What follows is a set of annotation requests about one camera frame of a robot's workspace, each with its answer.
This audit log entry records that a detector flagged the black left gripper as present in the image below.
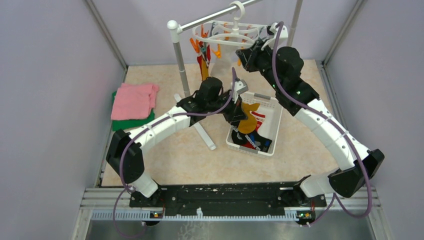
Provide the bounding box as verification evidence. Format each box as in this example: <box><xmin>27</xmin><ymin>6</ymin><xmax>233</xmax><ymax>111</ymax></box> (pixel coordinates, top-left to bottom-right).
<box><xmin>206</xmin><ymin>90</ymin><xmax>248</xmax><ymax>124</ymax></box>

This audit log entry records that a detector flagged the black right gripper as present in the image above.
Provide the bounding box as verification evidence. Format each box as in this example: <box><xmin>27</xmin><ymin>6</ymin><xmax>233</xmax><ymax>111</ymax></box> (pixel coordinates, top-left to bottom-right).
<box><xmin>238</xmin><ymin>39</ymin><xmax>284</xmax><ymax>92</ymax></box>

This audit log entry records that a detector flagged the mustard yellow striped sock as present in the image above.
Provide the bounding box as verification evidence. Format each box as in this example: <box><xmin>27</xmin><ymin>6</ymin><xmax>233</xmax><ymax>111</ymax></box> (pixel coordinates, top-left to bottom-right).
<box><xmin>238</xmin><ymin>102</ymin><xmax>260</xmax><ymax>135</ymax></box>

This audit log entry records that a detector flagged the black sock with grey pattern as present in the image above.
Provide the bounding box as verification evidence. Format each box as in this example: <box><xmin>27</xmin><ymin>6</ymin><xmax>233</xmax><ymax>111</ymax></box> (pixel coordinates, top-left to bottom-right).
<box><xmin>230</xmin><ymin>127</ymin><xmax>249</xmax><ymax>148</ymax></box>

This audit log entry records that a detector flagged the red snowflake sock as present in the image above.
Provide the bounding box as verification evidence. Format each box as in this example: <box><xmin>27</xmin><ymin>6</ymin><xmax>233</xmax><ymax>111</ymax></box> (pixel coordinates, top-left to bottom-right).
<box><xmin>251</xmin><ymin>111</ymin><xmax>266</xmax><ymax>131</ymax></box>

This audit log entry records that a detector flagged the white sock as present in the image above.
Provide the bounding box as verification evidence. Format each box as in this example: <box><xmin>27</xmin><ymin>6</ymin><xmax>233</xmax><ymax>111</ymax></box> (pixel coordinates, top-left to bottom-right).
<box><xmin>209</xmin><ymin>44</ymin><xmax>239</xmax><ymax>79</ymax></box>

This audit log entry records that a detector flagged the black sock with blue pattern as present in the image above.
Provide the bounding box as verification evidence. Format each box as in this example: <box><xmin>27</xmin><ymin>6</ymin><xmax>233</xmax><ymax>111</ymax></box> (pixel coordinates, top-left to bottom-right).
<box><xmin>246</xmin><ymin>131</ymin><xmax>273</xmax><ymax>153</ymax></box>

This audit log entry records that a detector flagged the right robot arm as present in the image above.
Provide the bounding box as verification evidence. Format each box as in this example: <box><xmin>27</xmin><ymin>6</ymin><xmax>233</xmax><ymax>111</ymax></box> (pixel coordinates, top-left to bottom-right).
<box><xmin>235</xmin><ymin>40</ymin><xmax>385</xmax><ymax>206</ymax></box>

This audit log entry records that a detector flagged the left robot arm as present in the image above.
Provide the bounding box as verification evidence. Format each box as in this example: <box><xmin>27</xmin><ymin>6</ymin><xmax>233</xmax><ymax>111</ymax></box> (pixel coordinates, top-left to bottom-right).
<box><xmin>106</xmin><ymin>76</ymin><xmax>248</xmax><ymax>207</ymax></box>

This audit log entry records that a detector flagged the white round clip hanger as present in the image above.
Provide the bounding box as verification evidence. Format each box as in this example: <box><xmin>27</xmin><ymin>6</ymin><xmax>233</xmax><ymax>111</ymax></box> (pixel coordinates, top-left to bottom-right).
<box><xmin>190</xmin><ymin>0</ymin><xmax>278</xmax><ymax>48</ymax></box>

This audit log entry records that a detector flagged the white perforated plastic basket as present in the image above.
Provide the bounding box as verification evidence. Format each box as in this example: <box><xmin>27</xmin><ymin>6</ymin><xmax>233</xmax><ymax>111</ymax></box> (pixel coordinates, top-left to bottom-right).
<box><xmin>226</xmin><ymin>91</ymin><xmax>283</xmax><ymax>159</ymax></box>

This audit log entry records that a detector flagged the white clothes rack stand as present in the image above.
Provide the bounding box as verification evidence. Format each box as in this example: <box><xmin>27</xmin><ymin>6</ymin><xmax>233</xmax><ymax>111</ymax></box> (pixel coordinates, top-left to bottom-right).
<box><xmin>166</xmin><ymin>0</ymin><xmax>304</xmax><ymax>151</ymax></box>

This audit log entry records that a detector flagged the pink folded cloth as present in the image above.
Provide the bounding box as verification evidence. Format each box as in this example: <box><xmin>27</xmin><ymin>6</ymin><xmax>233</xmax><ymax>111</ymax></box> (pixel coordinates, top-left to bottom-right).
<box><xmin>110</xmin><ymin>83</ymin><xmax>160</xmax><ymax>121</ymax></box>

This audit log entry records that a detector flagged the green folded cloth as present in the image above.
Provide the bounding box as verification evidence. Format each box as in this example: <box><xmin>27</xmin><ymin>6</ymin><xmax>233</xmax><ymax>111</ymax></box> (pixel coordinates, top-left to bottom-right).
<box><xmin>110</xmin><ymin>90</ymin><xmax>155</xmax><ymax>132</ymax></box>

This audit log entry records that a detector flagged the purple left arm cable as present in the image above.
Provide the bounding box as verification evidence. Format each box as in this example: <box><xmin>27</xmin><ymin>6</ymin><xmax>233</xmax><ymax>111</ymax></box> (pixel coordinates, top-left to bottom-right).
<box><xmin>112</xmin><ymin>67</ymin><xmax>239</xmax><ymax>239</ymax></box>

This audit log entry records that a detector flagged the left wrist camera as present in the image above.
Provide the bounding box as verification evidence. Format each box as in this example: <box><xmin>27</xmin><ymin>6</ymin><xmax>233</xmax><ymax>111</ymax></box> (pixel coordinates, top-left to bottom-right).
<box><xmin>231</xmin><ymin>78</ymin><xmax>249</xmax><ymax>103</ymax></box>

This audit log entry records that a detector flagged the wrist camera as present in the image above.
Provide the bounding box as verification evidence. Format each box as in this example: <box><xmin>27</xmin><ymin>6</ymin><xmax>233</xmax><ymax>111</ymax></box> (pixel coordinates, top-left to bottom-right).
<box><xmin>231</xmin><ymin>78</ymin><xmax>249</xmax><ymax>103</ymax></box>
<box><xmin>261</xmin><ymin>21</ymin><xmax>288</xmax><ymax>51</ymax></box>

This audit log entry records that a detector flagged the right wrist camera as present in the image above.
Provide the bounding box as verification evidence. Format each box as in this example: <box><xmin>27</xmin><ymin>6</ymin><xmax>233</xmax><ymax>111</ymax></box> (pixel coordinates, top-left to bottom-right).
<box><xmin>261</xmin><ymin>21</ymin><xmax>288</xmax><ymax>51</ymax></box>

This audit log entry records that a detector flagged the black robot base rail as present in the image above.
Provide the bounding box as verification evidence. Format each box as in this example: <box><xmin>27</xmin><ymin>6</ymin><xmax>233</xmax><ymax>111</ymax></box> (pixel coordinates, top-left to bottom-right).
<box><xmin>129</xmin><ymin>181</ymin><xmax>327</xmax><ymax>219</ymax></box>

